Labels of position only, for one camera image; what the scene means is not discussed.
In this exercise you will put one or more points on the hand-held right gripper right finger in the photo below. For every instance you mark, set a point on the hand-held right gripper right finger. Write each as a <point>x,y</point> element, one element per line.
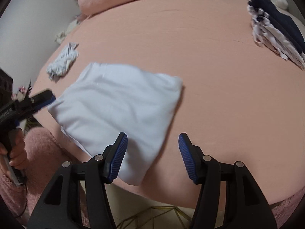
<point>187,158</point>

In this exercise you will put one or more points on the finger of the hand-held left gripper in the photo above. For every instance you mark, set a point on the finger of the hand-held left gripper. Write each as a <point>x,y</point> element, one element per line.
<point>41,95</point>
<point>48,100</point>

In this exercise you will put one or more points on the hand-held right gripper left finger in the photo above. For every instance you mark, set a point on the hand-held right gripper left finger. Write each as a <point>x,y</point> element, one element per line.
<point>118,157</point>

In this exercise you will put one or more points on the white shirt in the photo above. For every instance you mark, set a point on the white shirt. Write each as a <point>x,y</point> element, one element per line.
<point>114,105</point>

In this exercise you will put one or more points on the pile of clothes on floor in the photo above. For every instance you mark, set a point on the pile of clothes on floor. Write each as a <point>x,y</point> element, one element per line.
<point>62,35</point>

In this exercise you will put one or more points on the folded white clothes stack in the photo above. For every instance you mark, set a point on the folded white clothes stack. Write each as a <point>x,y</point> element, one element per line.
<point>269,38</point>

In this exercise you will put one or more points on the person's left hand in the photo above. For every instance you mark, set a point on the person's left hand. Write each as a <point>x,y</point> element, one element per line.
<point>18,150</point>

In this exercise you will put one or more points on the crumpled pale garment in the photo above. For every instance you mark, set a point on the crumpled pale garment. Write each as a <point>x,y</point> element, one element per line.
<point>62,62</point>

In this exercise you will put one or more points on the pink fuzzy robe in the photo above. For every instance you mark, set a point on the pink fuzzy robe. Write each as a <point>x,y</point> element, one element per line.
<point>43,157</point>

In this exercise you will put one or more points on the round pink bed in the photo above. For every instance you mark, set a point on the round pink bed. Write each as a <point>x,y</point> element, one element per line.
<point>214,95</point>

